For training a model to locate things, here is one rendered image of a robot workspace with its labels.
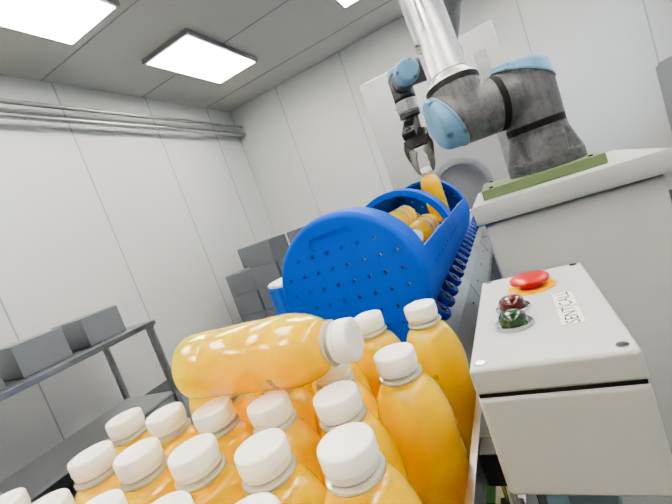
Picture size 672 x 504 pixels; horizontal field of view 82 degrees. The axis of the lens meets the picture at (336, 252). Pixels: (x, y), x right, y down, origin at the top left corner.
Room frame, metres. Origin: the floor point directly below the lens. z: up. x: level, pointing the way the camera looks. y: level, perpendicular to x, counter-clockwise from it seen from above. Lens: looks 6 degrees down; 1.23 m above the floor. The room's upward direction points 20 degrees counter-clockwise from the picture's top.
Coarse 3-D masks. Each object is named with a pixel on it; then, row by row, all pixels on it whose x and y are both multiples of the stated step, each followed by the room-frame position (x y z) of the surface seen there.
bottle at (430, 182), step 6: (426, 174) 1.32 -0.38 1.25; (432, 174) 1.31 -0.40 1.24; (426, 180) 1.31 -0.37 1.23; (432, 180) 1.30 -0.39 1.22; (438, 180) 1.31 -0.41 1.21; (426, 186) 1.31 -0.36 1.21; (432, 186) 1.30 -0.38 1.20; (438, 186) 1.30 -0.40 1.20; (432, 192) 1.30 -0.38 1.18; (438, 192) 1.30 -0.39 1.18; (444, 198) 1.31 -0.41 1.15; (426, 204) 1.34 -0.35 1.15; (432, 210) 1.31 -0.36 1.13; (438, 216) 1.30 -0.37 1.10
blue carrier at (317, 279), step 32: (416, 192) 1.00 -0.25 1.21; (448, 192) 1.41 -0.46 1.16; (320, 224) 0.68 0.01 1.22; (352, 224) 0.65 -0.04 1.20; (384, 224) 0.63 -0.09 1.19; (448, 224) 0.93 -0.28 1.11; (288, 256) 0.72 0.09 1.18; (320, 256) 0.69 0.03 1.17; (352, 256) 0.66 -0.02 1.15; (384, 256) 0.64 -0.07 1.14; (416, 256) 0.62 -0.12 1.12; (448, 256) 0.83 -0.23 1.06; (288, 288) 0.73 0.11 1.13; (320, 288) 0.70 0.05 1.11; (352, 288) 0.67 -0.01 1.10; (384, 288) 0.65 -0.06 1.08; (416, 288) 0.62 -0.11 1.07; (384, 320) 0.66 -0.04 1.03
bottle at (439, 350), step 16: (432, 320) 0.44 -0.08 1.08; (416, 336) 0.44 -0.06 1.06; (432, 336) 0.43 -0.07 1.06; (448, 336) 0.43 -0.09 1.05; (416, 352) 0.43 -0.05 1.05; (432, 352) 0.42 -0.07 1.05; (448, 352) 0.42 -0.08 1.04; (464, 352) 0.44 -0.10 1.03; (432, 368) 0.42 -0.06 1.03; (448, 368) 0.42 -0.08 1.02; (464, 368) 0.43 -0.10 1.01; (448, 384) 0.42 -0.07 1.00; (464, 384) 0.42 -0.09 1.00; (464, 400) 0.42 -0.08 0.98; (464, 416) 0.42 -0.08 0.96; (464, 432) 0.42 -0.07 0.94
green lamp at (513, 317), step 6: (504, 312) 0.30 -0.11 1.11; (510, 312) 0.29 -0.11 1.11; (516, 312) 0.29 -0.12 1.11; (522, 312) 0.29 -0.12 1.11; (498, 318) 0.30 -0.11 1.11; (504, 318) 0.29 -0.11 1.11; (510, 318) 0.29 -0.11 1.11; (516, 318) 0.29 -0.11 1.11; (522, 318) 0.29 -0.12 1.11; (504, 324) 0.29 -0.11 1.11; (510, 324) 0.29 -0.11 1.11; (516, 324) 0.29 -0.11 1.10
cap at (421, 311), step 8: (408, 304) 0.47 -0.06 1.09; (416, 304) 0.46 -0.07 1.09; (424, 304) 0.45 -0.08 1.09; (432, 304) 0.44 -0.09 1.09; (408, 312) 0.44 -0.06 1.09; (416, 312) 0.44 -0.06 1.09; (424, 312) 0.43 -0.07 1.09; (432, 312) 0.44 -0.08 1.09; (408, 320) 0.45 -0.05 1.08; (416, 320) 0.44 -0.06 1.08; (424, 320) 0.43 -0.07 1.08
